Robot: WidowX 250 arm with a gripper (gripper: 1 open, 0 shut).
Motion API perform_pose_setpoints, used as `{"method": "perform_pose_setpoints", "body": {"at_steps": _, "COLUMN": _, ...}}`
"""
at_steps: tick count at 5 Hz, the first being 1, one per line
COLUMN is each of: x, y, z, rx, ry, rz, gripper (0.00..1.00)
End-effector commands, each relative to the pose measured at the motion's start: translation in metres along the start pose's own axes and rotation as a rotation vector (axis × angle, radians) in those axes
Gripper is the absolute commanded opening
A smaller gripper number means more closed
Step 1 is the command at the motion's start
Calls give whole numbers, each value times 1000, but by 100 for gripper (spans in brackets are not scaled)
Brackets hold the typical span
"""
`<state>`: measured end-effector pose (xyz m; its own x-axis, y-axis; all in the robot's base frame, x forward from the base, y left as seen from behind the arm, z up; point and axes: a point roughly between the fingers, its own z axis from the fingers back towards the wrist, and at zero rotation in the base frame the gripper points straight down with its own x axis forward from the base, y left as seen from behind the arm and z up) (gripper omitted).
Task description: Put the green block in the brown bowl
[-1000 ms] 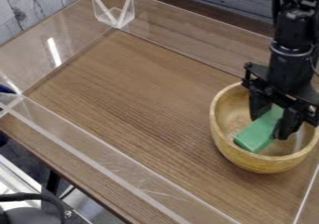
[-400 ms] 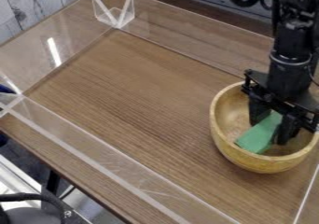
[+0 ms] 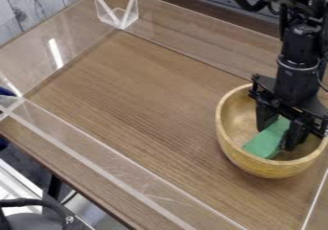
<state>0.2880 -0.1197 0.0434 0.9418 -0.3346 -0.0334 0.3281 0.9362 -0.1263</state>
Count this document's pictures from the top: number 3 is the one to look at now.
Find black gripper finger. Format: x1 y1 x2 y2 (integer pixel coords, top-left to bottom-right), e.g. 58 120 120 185
282 118 314 151
256 102 279 131

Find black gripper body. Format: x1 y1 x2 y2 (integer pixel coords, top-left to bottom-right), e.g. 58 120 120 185
249 63 328 139

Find green rectangular block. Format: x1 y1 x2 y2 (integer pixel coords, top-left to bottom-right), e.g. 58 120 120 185
243 117 290 159

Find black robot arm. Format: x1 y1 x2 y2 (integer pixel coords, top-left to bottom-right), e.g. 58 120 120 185
235 0 328 150

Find brown wooden bowl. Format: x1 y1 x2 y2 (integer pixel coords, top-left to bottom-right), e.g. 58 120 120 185
216 83 328 179

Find clear acrylic tray walls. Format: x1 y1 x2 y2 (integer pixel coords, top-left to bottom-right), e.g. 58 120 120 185
0 0 328 230

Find black cable on floor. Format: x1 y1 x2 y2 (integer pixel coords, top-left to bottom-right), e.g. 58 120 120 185
0 198 73 230

